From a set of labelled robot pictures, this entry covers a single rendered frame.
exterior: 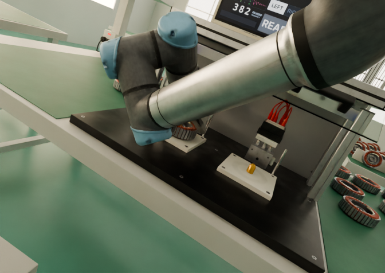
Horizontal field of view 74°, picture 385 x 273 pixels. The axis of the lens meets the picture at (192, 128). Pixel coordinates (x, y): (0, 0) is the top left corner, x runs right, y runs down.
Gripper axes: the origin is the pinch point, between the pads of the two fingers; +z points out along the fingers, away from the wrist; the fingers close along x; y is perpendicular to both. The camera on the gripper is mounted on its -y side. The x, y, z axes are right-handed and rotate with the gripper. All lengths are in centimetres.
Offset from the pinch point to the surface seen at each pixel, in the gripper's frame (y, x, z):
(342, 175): 36, -59, 44
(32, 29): 27, 133, 40
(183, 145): -7.4, -5.6, -4.3
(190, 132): -2.3, -4.7, -3.2
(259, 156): 7.1, -24.4, 8.5
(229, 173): -7.7, -20.0, -4.4
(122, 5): 65, 88, 30
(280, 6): 38.5, -9.8, -20.0
